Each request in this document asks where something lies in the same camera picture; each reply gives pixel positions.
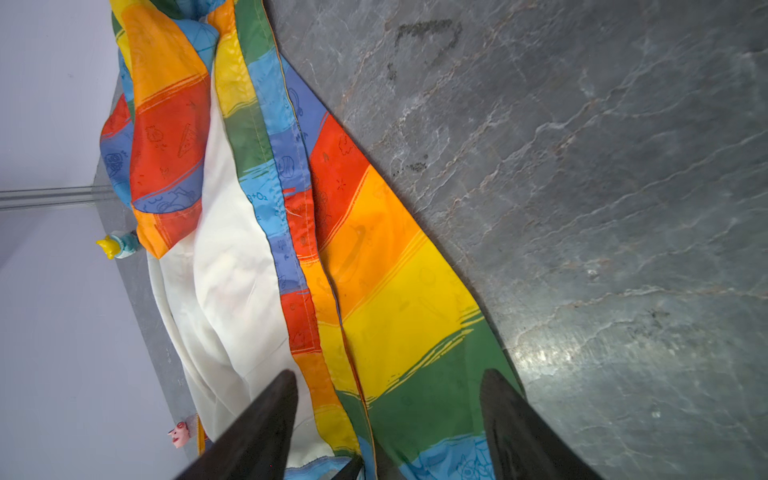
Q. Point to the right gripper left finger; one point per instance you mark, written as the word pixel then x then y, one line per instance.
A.
pixel 252 438

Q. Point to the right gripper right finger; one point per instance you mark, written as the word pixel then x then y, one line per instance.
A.
pixel 522 445

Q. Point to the rainbow striped jacket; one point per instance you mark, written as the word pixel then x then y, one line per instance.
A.
pixel 273 244

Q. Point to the pink small toy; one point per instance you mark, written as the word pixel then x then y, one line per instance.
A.
pixel 183 432

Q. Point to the yellow white small toy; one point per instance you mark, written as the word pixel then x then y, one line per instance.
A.
pixel 119 245

